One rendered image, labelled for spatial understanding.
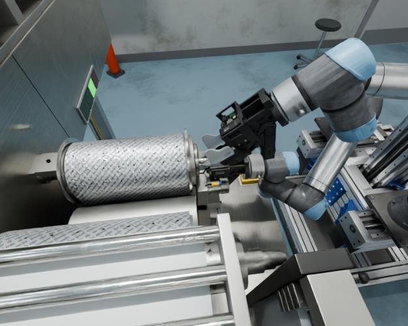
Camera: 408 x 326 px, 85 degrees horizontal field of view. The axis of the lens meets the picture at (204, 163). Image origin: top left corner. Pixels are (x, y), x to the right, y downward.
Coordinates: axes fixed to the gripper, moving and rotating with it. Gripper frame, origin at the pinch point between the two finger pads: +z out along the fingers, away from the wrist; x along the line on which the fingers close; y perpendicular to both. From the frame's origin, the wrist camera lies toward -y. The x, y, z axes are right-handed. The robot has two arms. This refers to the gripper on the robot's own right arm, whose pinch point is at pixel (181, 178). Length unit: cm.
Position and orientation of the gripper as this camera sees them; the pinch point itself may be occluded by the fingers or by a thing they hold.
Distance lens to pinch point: 68.0
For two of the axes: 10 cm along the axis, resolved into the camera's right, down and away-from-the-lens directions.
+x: 1.2, 7.9, -6.0
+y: 0.0, -6.0, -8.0
